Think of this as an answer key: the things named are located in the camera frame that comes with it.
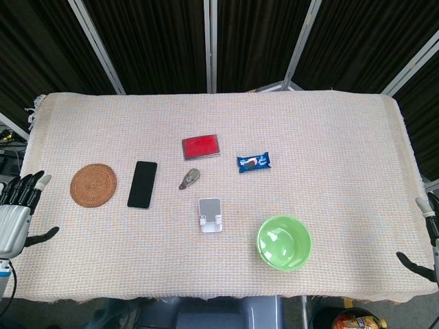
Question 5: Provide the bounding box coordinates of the green plastic bucket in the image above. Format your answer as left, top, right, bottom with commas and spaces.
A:
257, 215, 313, 273

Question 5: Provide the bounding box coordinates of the round woven rattan coaster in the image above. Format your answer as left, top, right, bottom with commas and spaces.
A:
69, 163, 118, 208

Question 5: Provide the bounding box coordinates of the blue cookie packet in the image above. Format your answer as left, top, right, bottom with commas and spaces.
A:
236, 151, 272, 174

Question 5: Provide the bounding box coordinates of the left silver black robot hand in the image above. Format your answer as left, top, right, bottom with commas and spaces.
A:
0, 170, 60, 258

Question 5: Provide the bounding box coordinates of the grey correction tape dispenser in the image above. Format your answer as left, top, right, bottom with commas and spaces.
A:
178, 168, 202, 191

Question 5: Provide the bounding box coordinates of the snack jar with black rim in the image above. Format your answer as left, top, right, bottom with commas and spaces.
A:
333, 307, 389, 329

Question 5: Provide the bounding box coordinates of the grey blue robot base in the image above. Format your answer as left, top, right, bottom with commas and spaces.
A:
136, 295, 286, 329

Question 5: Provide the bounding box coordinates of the beige woven tablecloth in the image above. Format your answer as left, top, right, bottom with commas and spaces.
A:
6, 89, 435, 306

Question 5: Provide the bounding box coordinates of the red case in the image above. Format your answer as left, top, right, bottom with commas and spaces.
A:
181, 133, 221, 161

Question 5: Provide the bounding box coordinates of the black smartphone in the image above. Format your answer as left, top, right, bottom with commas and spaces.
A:
126, 160, 158, 210

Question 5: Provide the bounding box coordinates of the white phone stand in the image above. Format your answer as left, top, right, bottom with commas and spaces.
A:
198, 197, 224, 234

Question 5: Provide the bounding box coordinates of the dark electronic equipment with cables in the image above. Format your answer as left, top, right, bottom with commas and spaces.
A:
0, 125, 25, 182

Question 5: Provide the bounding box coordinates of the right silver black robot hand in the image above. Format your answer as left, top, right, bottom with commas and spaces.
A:
396, 191, 439, 285

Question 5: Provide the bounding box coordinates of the white partition frame post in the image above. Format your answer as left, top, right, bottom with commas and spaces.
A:
0, 111, 29, 141
202, 0, 219, 93
283, 0, 324, 91
379, 36, 439, 97
67, 0, 126, 95

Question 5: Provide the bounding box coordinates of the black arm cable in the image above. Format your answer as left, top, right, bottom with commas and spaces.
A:
0, 259, 19, 311

